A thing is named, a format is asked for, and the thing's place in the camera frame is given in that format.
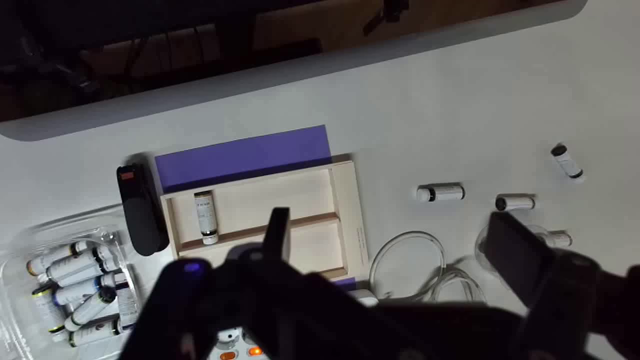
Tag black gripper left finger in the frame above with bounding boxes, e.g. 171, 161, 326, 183
260, 206, 293, 265

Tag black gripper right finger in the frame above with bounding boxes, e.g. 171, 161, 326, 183
477, 211, 558, 310

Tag light wooden tray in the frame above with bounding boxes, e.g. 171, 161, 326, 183
159, 154, 372, 282

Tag white tube with black cap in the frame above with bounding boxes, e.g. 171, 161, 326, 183
542, 231, 575, 251
550, 142, 586, 183
193, 189, 220, 246
39, 246, 121, 287
62, 287, 118, 335
495, 193, 538, 215
26, 240, 90, 278
415, 183, 466, 206
30, 271, 129, 309
49, 318, 124, 346

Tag purple paper sheet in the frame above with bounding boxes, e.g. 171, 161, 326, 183
154, 125, 334, 197

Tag white power strip orange switches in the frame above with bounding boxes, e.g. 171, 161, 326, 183
211, 324, 271, 360

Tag black stapler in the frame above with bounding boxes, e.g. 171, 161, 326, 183
114, 159, 173, 259

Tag clear plastic clamshell container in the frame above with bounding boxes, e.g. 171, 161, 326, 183
0, 205, 149, 360

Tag thin white coiled cable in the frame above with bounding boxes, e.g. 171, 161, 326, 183
368, 229, 484, 307

